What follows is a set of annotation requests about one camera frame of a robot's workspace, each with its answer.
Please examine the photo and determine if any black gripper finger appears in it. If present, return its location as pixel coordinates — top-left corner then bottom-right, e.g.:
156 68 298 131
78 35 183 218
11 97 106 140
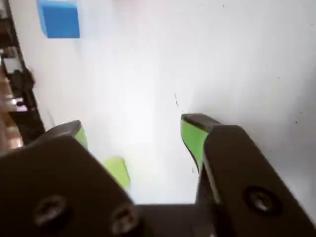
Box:
181 113 316 237
0 120 149 237

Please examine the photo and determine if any green lego block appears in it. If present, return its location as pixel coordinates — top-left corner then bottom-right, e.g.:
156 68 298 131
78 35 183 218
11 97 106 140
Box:
102 157 131 191

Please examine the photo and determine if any blue lego block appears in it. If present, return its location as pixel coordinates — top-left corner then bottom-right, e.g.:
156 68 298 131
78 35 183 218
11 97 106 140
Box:
36 0 81 39

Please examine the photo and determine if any blurry black device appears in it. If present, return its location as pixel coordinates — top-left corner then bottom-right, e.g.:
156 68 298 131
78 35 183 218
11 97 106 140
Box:
11 68 38 112

